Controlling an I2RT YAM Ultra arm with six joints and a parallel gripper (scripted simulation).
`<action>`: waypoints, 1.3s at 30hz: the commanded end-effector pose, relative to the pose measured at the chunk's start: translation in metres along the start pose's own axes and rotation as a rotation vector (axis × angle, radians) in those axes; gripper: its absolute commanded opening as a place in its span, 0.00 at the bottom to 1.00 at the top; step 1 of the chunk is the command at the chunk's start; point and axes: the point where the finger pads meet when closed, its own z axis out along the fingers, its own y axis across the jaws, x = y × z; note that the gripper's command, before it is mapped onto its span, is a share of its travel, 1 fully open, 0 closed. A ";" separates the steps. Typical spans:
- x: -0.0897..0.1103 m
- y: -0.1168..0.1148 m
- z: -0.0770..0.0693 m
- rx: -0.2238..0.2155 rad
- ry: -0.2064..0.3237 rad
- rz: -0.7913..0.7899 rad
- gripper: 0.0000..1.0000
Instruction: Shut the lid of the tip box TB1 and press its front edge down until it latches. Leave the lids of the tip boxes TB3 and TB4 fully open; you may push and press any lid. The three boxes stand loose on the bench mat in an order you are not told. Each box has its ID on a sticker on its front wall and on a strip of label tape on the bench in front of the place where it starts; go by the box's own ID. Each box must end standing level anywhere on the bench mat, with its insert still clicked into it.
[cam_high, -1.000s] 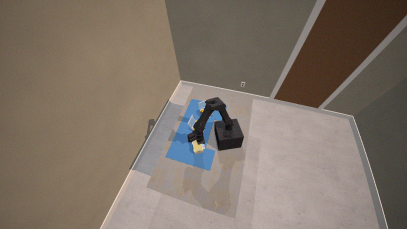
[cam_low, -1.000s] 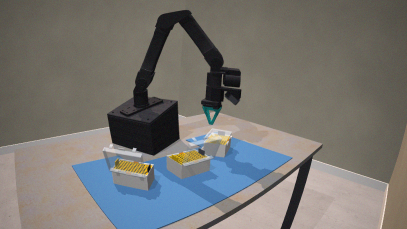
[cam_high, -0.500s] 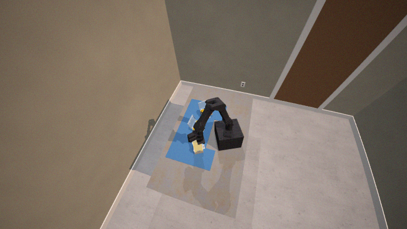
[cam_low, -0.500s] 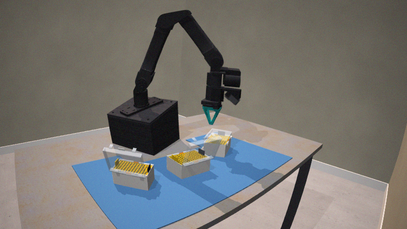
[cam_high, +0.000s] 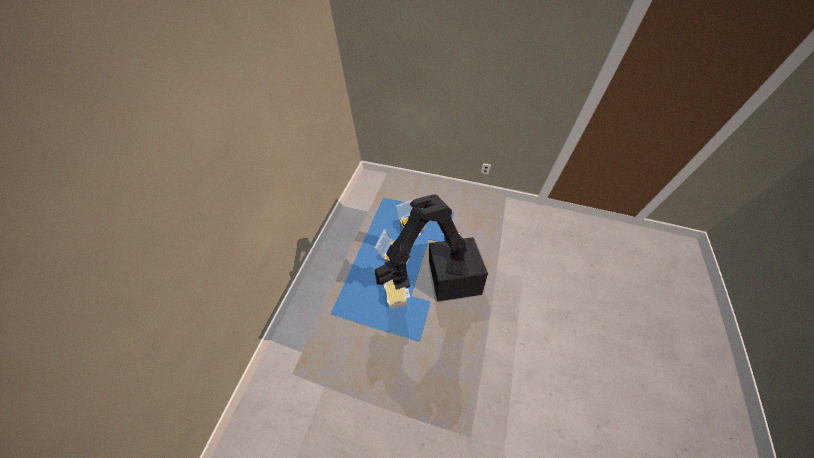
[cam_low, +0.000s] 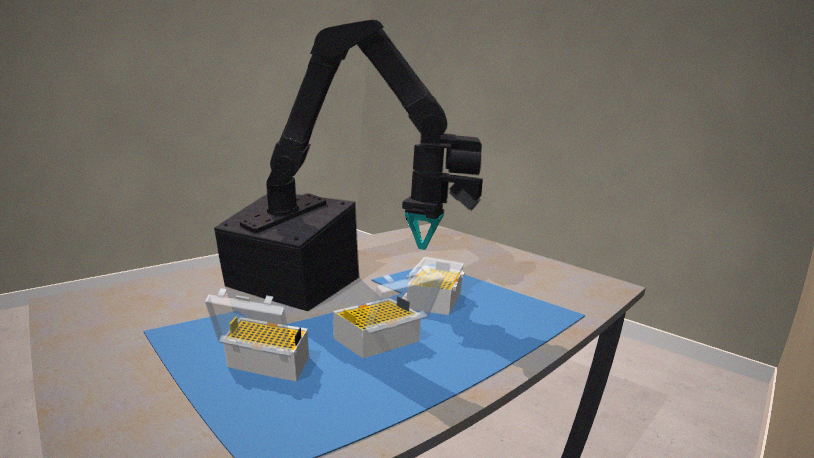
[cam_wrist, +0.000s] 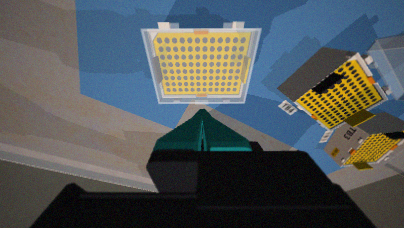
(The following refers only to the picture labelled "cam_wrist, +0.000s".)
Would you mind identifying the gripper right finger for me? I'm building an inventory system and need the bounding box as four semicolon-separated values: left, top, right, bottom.
202;109;252;151

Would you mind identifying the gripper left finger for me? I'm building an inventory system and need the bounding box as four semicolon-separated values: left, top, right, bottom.
152;109;202;152

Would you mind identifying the blue flat mat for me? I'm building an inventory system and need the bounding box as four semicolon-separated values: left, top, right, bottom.
75;0;404;175

